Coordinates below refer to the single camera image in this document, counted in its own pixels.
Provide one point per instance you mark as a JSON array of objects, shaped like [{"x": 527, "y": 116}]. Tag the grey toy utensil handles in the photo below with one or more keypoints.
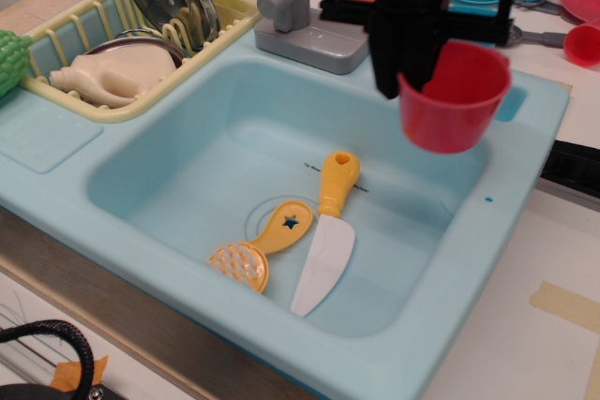
[{"x": 545, "y": 6}]

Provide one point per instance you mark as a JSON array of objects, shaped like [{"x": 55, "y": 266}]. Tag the beige masking tape strip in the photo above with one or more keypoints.
[{"x": 567, "y": 305}]

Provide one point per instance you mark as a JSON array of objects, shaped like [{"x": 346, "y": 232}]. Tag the grey toy faucet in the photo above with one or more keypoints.
[{"x": 294, "y": 30}]

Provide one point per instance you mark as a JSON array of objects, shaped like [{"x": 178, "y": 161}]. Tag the large red plastic cup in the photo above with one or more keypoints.
[{"x": 452, "y": 111}]

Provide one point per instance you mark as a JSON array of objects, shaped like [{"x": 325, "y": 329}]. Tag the green toy corn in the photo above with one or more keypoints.
[{"x": 14, "y": 57}]

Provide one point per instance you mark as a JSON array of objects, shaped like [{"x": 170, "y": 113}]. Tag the metal pot in rack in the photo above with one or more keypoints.
[{"x": 178, "y": 55}]

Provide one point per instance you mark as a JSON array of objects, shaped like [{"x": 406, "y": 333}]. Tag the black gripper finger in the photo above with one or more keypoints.
[
  {"x": 388, "y": 38},
  {"x": 428, "y": 41}
]

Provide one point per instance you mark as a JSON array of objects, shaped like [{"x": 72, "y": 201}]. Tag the grey toy spoon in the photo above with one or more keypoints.
[{"x": 546, "y": 39}]

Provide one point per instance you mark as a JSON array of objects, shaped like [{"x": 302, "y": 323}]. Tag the black bar at right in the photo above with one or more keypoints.
[{"x": 573, "y": 166}]

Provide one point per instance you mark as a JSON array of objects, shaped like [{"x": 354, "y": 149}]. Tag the pale yellow dish rack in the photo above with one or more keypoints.
[{"x": 57, "y": 41}]

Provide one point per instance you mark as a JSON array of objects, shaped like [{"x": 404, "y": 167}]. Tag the orange tape piece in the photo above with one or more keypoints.
[{"x": 67, "y": 376}]

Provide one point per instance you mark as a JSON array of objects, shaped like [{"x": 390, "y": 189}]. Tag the small red cup right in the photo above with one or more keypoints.
[{"x": 581, "y": 45}]

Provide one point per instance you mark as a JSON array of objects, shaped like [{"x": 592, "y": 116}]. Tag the cream toy detergent bottle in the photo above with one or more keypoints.
[{"x": 117, "y": 77}]

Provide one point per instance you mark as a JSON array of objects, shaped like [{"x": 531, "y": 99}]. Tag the yellow handled toy knife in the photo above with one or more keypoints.
[{"x": 333, "y": 240}]

